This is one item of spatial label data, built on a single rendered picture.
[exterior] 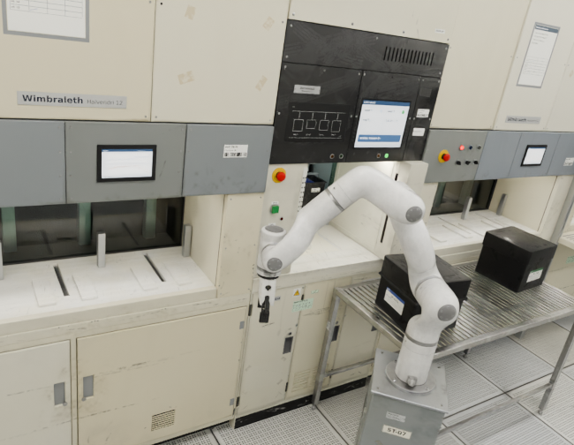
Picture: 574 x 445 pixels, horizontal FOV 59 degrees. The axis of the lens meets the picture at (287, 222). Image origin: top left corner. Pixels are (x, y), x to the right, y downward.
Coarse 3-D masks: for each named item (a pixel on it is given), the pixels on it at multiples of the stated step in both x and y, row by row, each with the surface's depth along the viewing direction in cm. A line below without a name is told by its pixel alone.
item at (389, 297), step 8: (384, 280) 235; (384, 288) 235; (392, 288) 230; (376, 296) 242; (384, 296) 236; (392, 296) 230; (400, 296) 225; (384, 304) 236; (392, 304) 230; (400, 304) 225; (408, 304) 220; (392, 312) 230; (400, 312) 225; (408, 312) 220; (416, 312) 217; (400, 320) 225; (408, 320) 220; (456, 320) 230
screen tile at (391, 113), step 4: (388, 108) 226; (388, 112) 227; (392, 112) 229; (396, 112) 230; (400, 112) 231; (404, 112) 233; (388, 116) 228; (392, 116) 230; (396, 116) 231; (400, 116) 232; (404, 116) 234; (384, 120) 228; (400, 120) 233; (384, 124) 229; (388, 124) 230; (392, 124) 232; (396, 124) 233; (400, 124) 234; (384, 128) 230; (388, 128) 231; (392, 128) 233; (396, 128) 234; (400, 128) 235
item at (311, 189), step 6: (312, 174) 297; (318, 174) 300; (312, 180) 303; (318, 180) 298; (306, 186) 287; (312, 186) 289; (318, 186) 291; (324, 186) 294; (306, 192) 289; (312, 192) 291; (318, 192) 293; (306, 198) 290; (312, 198) 292
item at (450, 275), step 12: (384, 264) 234; (396, 264) 227; (444, 264) 234; (384, 276) 234; (396, 276) 226; (408, 276) 218; (444, 276) 222; (456, 276) 223; (396, 288) 226; (408, 288) 219; (456, 288) 220; (468, 288) 224
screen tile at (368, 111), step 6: (366, 108) 220; (372, 108) 222; (378, 108) 224; (384, 108) 225; (366, 114) 221; (372, 114) 223; (378, 114) 225; (378, 120) 226; (360, 126) 222; (366, 126) 224; (372, 126) 226; (378, 126) 228
